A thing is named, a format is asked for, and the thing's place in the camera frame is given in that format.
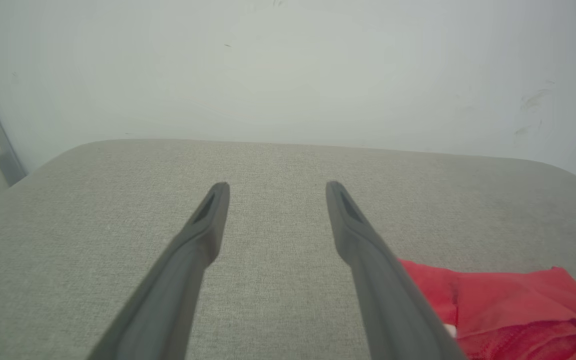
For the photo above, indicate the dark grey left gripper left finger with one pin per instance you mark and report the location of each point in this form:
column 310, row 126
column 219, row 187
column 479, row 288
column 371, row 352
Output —
column 178, row 290

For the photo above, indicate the red and white jersey shirt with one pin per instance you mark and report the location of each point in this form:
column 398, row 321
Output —
column 508, row 305

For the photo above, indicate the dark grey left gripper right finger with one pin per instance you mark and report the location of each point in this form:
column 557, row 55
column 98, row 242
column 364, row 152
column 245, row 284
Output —
column 383, row 295

